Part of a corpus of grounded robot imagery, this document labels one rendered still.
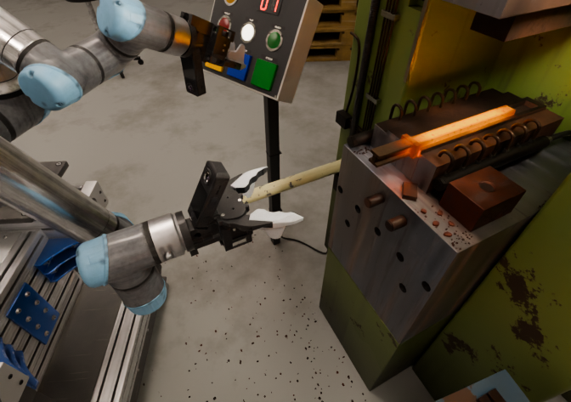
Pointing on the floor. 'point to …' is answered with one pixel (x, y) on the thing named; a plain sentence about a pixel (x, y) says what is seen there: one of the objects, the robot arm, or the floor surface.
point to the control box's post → (272, 150)
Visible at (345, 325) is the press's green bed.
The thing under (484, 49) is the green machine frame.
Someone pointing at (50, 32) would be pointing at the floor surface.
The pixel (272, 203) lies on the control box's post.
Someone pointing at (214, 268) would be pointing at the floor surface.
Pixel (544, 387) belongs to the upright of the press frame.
